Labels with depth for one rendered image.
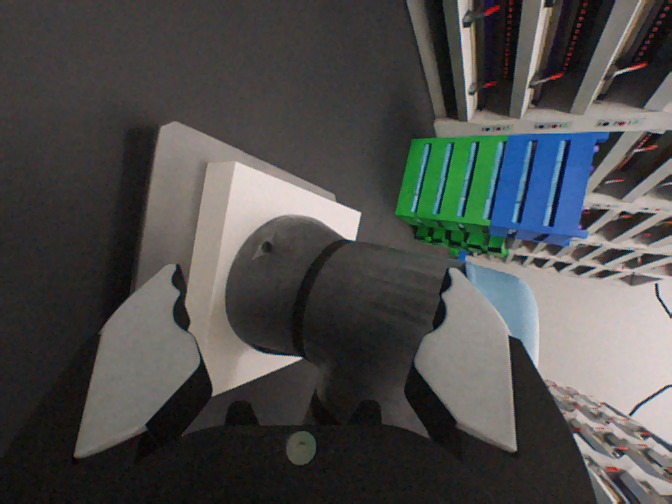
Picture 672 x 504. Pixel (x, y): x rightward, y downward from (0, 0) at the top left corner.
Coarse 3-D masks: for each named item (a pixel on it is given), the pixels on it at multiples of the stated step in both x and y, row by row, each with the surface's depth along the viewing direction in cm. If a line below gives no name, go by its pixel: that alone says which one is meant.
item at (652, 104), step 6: (666, 78) 64; (666, 84) 65; (660, 90) 67; (666, 90) 67; (654, 96) 70; (660, 96) 69; (666, 96) 68; (648, 102) 72; (654, 102) 71; (660, 102) 70; (666, 102) 69; (648, 108) 73; (654, 108) 72; (660, 108) 71; (666, 108) 71
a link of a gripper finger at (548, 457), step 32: (512, 352) 7; (512, 384) 6; (544, 384) 6; (544, 416) 6; (448, 448) 6; (480, 448) 5; (544, 448) 5; (576, 448) 5; (480, 480) 5; (512, 480) 5; (544, 480) 5; (576, 480) 5
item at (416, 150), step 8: (416, 144) 91; (424, 144) 90; (416, 152) 91; (408, 160) 93; (416, 160) 91; (408, 168) 92; (416, 168) 91; (408, 176) 92; (416, 176) 90; (408, 184) 92; (400, 192) 93; (408, 192) 91; (400, 200) 93; (408, 200) 91; (400, 208) 92; (408, 208) 91; (400, 216) 95; (408, 216) 91; (416, 224) 106; (424, 224) 105
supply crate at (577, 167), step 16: (576, 144) 66; (592, 144) 64; (576, 160) 66; (560, 176) 71; (576, 176) 65; (560, 192) 67; (576, 192) 65; (560, 208) 67; (576, 208) 65; (560, 224) 66; (576, 224) 64; (544, 240) 79; (560, 240) 73
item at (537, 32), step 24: (528, 0) 58; (552, 0) 57; (576, 0) 66; (600, 0) 64; (528, 24) 63; (552, 24) 66; (576, 24) 72; (528, 48) 68; (552, 48) 75; (576, 48) 77; (528, 72) 75; (552, 72) 87; (528, 96) 86; (528, 120) 92
